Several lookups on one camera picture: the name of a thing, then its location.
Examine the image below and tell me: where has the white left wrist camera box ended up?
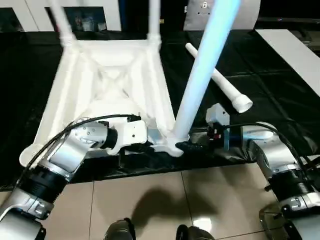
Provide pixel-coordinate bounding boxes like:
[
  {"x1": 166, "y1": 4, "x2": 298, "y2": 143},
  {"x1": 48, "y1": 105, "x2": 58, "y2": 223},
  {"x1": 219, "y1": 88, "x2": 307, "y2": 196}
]
[{"x1": 116, "y1": 119, "x2": 149, "y2": 155}]

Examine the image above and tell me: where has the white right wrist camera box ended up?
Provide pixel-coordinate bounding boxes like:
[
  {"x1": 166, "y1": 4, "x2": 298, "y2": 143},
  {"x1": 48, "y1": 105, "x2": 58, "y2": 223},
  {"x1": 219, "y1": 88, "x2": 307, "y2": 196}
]
[{"x1": 205, "y1": 103, "x2": 231, "y2": 132}]

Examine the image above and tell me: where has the white glass-door cabinet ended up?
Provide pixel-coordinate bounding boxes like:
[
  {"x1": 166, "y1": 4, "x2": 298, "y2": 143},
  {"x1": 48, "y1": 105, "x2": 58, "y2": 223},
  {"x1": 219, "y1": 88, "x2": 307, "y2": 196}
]
[{"x1": 0, "y1": 0, "x2": 123, "y2": 33}]

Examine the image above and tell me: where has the white flat board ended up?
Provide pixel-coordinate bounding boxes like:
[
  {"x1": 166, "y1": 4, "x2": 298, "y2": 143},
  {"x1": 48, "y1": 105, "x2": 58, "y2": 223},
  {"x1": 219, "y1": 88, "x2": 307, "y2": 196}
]
[{"x1": 255, "y1": 28, "x2": 320, "y2": 78}]

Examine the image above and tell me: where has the dark right robot foot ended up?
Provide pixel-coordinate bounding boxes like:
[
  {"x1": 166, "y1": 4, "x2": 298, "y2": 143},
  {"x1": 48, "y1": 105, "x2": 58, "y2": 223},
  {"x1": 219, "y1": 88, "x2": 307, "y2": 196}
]
[{"x1": 176, "y1": 225, "x2": 216, "y2": 240}]

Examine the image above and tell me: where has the white plastic table leg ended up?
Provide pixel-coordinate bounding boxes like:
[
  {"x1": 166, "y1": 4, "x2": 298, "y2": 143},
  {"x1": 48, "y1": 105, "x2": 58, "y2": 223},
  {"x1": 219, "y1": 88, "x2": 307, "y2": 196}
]
[
  {"x1": 49, "y1": 0, "x2": 77, "y2": 47},
  {"x1": 185, "y1": 42, "x2": 254, "y2": 114},
  {"x1": 146, "y1": 0, "x2": 162, "y2": 45},
  {"x1": 167, "y1": 0, "x2": 242, "y2": 151}
]

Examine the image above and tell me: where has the white plastic table top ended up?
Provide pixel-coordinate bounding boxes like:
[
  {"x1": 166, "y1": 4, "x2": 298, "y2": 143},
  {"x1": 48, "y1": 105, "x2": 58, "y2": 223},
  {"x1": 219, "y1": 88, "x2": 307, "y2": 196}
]
[{"x1": 19, "y1": 39, "x2": 186, "y2": 169}]

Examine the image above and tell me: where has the black work mat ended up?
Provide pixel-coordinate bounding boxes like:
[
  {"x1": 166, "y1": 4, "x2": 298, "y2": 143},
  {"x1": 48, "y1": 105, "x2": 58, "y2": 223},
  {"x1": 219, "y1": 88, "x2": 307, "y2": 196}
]
[{"x1": 0, "y1": 29, "x2": 320, "y2": 193}]

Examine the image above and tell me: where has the dark robot foot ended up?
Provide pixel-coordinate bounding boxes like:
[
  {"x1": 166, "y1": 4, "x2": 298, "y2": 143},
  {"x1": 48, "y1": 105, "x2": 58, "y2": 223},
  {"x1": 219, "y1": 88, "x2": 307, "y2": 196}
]
[
  {"x1": 176, "y1": 225, "x2": 216, "y2": 240},
  {"x1": 102, "y1": 218, "x2": 137, "y2": 240}
]

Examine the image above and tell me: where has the dark left robot foot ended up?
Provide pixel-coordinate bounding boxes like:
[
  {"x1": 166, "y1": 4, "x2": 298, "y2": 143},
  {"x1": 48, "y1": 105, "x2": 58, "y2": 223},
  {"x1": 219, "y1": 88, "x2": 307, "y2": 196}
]
[{"x1": 102, "y1": 218, "x2": 137, "y2": 240}]

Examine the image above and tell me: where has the black cabinet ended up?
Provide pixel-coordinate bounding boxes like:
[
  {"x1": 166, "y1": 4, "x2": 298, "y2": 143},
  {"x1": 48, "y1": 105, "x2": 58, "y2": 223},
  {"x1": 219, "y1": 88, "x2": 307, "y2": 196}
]
[{"x1": 120, "y1": 0, "x2": 188, "y2": 36}]

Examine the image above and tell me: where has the light grey cushion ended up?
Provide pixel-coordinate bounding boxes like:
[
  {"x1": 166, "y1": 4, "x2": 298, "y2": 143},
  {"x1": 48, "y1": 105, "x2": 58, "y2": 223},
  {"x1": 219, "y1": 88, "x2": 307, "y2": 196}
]
[{"x1": 183, "y1": 0, "x2": 262, "y2": 32}]

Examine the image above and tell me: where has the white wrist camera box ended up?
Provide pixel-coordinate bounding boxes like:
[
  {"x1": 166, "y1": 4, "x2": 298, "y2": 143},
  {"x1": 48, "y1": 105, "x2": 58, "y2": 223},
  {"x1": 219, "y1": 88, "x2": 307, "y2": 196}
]
[
  {"x1": 116, "y1": 119, "x2": 149, "y2": 155},
  {"x1": 205, "y1": 103, "x2": 231, "y2": 132}
]

